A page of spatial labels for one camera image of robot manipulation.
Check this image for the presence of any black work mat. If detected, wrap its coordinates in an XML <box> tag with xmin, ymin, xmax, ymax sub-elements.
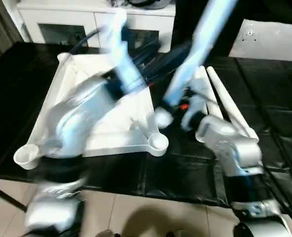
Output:
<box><xmin>0</xmin><ymin>40</ymin><xmax>292</xmax><ymax>208</ymax></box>

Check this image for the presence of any white plastic table top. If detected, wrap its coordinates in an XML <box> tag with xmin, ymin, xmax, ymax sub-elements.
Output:
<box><xmin>13</xmin><ymin>51</ymin><xmax>169</xmax><ymax>171</ymax></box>

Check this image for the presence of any white plastic table leg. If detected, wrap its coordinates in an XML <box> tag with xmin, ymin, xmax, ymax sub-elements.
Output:
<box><xmin>197</xmin><ymin>66</ymin><xmax>222</xmax><ymax>117</ymax></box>
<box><xmin>207</xmin><ymin>67</ymin><xmax>259</xmax><ymax>144</ymax></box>
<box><xmin>154</xmin><ymin>0</ymin><xmax>238</xmax><ymax>129</ymax></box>

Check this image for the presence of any grey-brown curtain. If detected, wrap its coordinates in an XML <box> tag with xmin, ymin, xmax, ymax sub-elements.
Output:
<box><xmin>0</xmin><ymin>0</ymin><xmax>30</xmax><ymax>57</ymax></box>

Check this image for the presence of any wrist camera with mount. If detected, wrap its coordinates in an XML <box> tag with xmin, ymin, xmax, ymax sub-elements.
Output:
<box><xmin>104</xmin><ymin>9</ymin><xmax>142</xmax><ymax>92</ymax></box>
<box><xmin>189</xmin><ymin>79</ymin><xmax>211</xmax><ymax>119</ymax></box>

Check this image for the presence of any white glass-door cabinet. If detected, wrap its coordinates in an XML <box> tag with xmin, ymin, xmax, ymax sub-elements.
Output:
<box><xmin>17</xmin><ymin>0</ymin><xmax>178</xmax><ymax>54</ymax></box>

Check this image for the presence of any grey round object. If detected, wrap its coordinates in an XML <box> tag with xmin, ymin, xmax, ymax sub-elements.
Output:
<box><xmin>130</xmin><ymin>0</ymin><xmax>164</xmax><ymax>10</ymax></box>

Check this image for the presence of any dark cabinet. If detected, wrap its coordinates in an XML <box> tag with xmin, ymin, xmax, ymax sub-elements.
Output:
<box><xmin>173</xmin><ymin>0</ymin><xmax>245</xmax><ymax>57</ymax></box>

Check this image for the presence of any white board with round fitting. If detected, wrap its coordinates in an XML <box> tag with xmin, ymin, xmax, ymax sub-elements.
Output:
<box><xmin>228</xmin><ymin>18</ymin><xmax>292</xmax><ymax>60</ymax></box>

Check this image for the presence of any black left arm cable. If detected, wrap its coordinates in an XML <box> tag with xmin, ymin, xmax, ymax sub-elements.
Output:
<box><xmin>68</xmin><ymin>26</ymin><xmax>107</xmax><ymax>56</ymax></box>

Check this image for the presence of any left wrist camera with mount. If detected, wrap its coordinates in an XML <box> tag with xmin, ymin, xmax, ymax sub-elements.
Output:
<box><xmin>104</xmin><ymin>9</ymin><xmax>142</xmax><ymax>92</ymax></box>

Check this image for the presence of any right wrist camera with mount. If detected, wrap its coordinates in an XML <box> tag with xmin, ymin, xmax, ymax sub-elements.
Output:
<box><xmin>189</xmin><ymin>79</ymin><xmax>211</xmax><ymax>119</ymax></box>

